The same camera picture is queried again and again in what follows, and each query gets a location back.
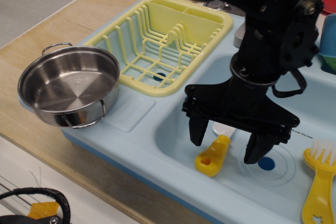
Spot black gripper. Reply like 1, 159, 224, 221
181, 76, 301, 165

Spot yellow handled white toy knife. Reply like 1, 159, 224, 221
194, 122, 236, 177

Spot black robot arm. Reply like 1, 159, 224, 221
183, 0, 323, 164

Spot steel pot lid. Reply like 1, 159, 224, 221
203, 0, 246, 17

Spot stainless steel pot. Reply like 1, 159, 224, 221
17, 42, 120, 129

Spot light blue toy sink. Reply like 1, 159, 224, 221
17, 14, 336, 224

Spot yellow dish brush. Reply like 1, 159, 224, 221
301, 139, 335, 223

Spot grey toy faucet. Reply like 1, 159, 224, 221
234, 23, 246, 48

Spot yellow dish drying rack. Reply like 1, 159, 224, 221
83, 0, 234, 97

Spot wooden board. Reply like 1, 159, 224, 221
1, 0, 205, 223

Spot green plastic item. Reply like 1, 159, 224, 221
321, 56, 336, 75

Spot blue plastic cup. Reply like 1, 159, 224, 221
320, 13, 335, 58

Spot red plastic bowl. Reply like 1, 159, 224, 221
322, 0, 336, 16

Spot yellow tape piece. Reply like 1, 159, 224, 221
27, 201, 59, 220

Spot black base with screw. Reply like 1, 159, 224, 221
1, 215, 70, 224

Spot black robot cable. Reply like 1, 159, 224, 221
271, 69, 307, 99

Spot black braided cable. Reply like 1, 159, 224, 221
0, 187, 72, 224

